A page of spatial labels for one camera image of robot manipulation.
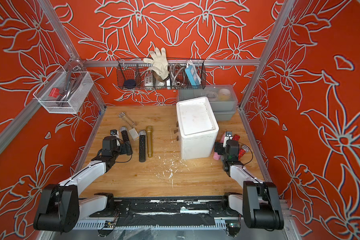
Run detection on grey plastic storage box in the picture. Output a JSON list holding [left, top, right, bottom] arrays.
[[177, 85, 238, 122]]

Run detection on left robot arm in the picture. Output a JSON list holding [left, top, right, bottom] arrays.
[[33, 136, 132, 233]]

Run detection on red glitter microphone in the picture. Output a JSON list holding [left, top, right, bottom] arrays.
[[233, 135, 241, 142], [238, 148, 247, 160]]

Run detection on white power strip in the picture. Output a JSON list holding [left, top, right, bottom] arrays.
[[144, 74, 154, 89]]

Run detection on white work glove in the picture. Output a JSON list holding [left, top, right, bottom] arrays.
[[143, 48, 169, 80]]

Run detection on blue box in basket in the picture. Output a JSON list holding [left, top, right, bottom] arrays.
[[185, 61, 201, 87]]

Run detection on gold microphone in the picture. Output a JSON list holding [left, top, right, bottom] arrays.
[[146, 126, 153, 158]]

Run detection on yellow tape roll in box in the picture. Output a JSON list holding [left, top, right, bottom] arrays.
[[218, 88, 231, 101]]

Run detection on black glitter microphone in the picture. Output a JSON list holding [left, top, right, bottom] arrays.
[[120, 126, 133, 156], [139, 130, 147, 163]]

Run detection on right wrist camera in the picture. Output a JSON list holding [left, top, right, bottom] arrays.
[[223, 131, 233, 148]]

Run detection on white wire wall basket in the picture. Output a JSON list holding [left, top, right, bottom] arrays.
[[33, 67, 94, 114]]

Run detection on metal hose in basket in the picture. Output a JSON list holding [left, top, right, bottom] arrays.
[[171, 63, 186, 88]]

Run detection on white drawer cabinet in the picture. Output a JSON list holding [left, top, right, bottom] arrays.
[[176, 97, 219, 160]]

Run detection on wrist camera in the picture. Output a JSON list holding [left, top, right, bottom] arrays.
[[223, 131, 233, 148], [110, 130, 120, 146]]

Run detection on clear glass tube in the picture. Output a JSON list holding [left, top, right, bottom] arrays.
[[119, 112, 137, 128]]

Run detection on dark round object in basket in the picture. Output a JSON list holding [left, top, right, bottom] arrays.
[[123, 79, 137, 89]]

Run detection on small white card box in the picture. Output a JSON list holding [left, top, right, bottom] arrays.
[[128, 128, 140, 141]]

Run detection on black wire wall basket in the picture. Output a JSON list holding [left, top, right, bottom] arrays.
[[117, 58, 207, 90]]

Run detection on pink microphone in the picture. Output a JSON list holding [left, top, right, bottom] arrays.
[[213, 151, 222, 161]]

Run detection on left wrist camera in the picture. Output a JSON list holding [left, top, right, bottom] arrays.
[[110, 130, 120, 146]]

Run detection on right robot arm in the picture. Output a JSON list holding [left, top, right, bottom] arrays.
[[214, 140, 284, 231]]

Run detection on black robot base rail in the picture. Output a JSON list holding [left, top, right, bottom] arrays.
[[88, 196, 242, 228]]

